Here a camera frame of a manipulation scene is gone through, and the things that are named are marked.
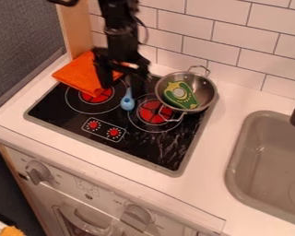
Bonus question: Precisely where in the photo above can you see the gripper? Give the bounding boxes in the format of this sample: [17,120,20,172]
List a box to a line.
[90,46,153,100]

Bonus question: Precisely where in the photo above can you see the blue toy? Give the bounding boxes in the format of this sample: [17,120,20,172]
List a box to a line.
[119,87,136,112]

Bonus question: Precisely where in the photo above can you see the toy sink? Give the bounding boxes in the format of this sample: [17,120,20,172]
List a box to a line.
[223,110,295,229]

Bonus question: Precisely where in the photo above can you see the orange cloth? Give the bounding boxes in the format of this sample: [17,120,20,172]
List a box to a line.
[51,50,125,99]

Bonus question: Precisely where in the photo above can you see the toy stove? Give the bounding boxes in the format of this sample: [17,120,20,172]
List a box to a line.
[23,71,220,178]

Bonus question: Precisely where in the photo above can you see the green toy avocado half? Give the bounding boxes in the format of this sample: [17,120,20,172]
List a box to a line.
[160,80,201,110]

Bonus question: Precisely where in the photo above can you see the silver pot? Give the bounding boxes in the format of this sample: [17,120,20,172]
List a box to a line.
[153,65,219,123]

